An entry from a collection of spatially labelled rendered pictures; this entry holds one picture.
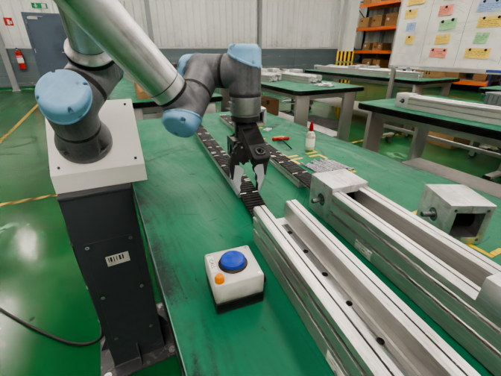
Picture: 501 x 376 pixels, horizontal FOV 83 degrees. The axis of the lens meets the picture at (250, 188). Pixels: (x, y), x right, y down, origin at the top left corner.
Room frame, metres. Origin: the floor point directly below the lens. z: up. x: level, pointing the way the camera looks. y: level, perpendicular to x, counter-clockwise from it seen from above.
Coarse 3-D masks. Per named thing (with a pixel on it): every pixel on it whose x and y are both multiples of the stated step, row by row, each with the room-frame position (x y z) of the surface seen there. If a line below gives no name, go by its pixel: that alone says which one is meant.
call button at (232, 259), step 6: (228, 252) 0.37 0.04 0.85; (234, 252) 0.37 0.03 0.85; (240, 252) 0.37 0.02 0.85; (222, 258) 0.36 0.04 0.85; (228, 258) 0.35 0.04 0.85; (234, 258) 0.35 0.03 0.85; (240, 258) 0.35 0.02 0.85; (222, 264) 0.35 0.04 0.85; (228, 264) 0.34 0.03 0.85; (234, 264) 0.34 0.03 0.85; (240, 264) 0.34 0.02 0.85
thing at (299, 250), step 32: (256, 224) 0.48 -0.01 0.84; (288, 224) 0.50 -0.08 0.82; (320, 224) 0.44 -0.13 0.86; (288, 256) 0.35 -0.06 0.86; (320, 256) 0.39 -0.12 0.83; (352, 256) 0.35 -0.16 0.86; (288, 288) 0.34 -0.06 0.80; (320, 288) 0.28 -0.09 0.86; (352, 288) 0.31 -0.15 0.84; (384, 288) 0.28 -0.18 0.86; (320, 320) 0.26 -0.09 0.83; (352, 320) 0.23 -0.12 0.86; (384, 320) 0.25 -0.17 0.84; (416, 320) 0.23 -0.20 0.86; (352, 352) 0.20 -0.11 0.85; (384, 352) 0.19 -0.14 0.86; (416, 352) 0.20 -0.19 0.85; (448, 352) 0.19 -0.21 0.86
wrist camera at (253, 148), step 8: (240, 128) 0.66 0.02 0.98; (248, 128) 0.66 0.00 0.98; (256, 128) 0.67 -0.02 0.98; (240, 136) 0.67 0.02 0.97; (248, 136) 0.64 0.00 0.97; (256, 136) 0.65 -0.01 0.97; (248, 144) 0.62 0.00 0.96; (256, 144) 0.62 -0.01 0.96; (264, 144) 0.63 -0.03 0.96; (248, 152) 0.62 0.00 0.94; (256, 152) 0.60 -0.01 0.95; (264, 152) 0.60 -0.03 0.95; (256, 160) 0.59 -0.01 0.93; (264, 160) 0.60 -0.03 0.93
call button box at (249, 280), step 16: (208, 256) 0.38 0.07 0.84; (208, 272) 0.35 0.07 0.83; (224, 272) 0.34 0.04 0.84; (240, 272) 0.34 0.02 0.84; (256, 272) 0.34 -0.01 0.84; (224, 288) 0.31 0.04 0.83; (240, 288) 0.32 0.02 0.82; (256, 288) 0.33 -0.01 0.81; (224, 304) 0.31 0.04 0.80; (240, 304) 0.32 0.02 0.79
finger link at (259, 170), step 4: (260, 164) 0.68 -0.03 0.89; (252, 168) 0.69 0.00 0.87; (256, 168) 0.68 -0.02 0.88; (260, 168) 0.68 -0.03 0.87; (256, 172) 0.68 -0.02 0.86; (260, 172) 0.68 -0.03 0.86; (256, 176) 0.68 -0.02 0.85; (260, 176) 0.68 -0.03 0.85; (264, 176) 0.69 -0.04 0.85; (256, 180) 0.68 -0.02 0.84; (260, 180) 0.68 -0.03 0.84; (256, 184) 0.69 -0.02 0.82; (260, 184) 0.68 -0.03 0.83; (256, 188) 0.69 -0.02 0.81; (260, 188) 0.69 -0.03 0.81
